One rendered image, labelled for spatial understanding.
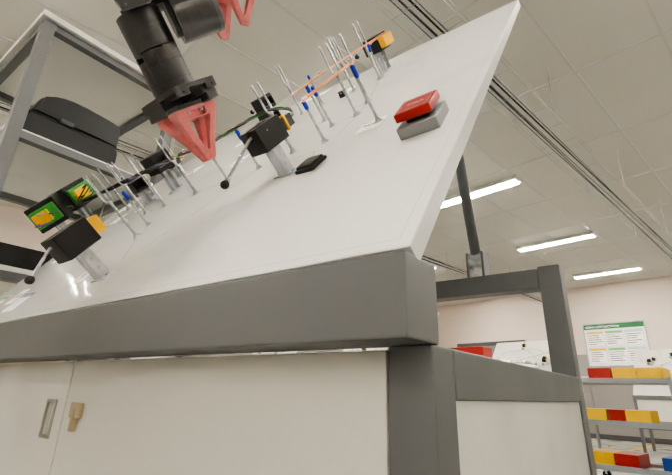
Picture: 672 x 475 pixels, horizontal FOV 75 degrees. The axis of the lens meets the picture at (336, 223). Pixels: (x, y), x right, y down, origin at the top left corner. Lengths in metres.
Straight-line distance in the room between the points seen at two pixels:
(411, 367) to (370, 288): 0.07
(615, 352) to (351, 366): 11.49
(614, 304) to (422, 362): 11.62
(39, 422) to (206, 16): 0.65
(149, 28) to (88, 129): 1.12
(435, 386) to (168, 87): 0.48
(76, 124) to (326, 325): 1.46
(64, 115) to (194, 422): 1.34
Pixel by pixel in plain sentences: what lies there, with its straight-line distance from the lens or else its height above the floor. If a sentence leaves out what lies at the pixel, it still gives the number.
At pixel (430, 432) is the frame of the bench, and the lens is 0.35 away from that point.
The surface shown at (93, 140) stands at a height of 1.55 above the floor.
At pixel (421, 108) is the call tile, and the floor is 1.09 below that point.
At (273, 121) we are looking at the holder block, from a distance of 0.71.
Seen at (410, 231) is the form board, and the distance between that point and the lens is 0.36.
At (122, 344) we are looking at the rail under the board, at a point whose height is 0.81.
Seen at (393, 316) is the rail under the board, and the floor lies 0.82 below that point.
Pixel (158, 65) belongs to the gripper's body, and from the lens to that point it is 0.64.
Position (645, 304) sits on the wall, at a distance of 11.81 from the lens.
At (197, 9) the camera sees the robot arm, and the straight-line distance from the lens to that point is 0.65.
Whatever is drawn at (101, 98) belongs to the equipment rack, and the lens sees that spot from 2.04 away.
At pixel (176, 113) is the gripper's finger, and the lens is 0.62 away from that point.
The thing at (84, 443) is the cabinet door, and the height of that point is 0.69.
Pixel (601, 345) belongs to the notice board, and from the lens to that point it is 11.91.
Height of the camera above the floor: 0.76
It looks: 21 degrees up
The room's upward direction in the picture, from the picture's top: 2 degrees clockwise
